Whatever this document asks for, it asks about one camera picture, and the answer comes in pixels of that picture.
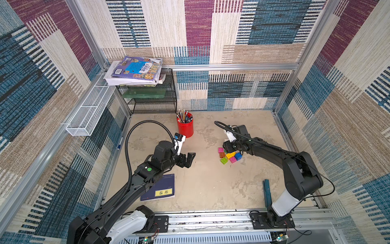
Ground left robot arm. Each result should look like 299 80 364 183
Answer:
67 141 196 244

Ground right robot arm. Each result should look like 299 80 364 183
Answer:
223 125 324 227

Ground blue lego brick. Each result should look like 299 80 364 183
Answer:
234 152 242 161

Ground yellow lego brick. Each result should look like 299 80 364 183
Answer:
225 152 236 159

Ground magenta lego brick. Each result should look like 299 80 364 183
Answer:
229 157 237 164

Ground lime green lego brick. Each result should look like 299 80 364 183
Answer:
220 157 229 165

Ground red pencil cup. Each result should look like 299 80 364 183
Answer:
177 120 194 138

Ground dark blue notebook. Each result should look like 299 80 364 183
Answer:
140 174 175 201

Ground pencils in cup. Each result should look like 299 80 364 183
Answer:
176 109 193 124

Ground teal stapler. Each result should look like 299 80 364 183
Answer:
263 179 272 207

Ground green tray on shelf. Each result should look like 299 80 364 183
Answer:
122 88 166 99

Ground stack of books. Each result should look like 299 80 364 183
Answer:
104 56 166 86

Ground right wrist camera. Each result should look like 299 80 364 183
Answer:
224 130 237 142

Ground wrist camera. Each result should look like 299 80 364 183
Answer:
224 130 237 142
174 133 186 156

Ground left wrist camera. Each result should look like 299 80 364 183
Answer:
174 133 186 156

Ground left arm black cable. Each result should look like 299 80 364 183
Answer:
124 120 176 196

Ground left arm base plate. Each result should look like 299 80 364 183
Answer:
136 215 169 234

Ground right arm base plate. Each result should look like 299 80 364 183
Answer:
249 210 295 230

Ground white wire basket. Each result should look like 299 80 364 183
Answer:
66 85 115 136

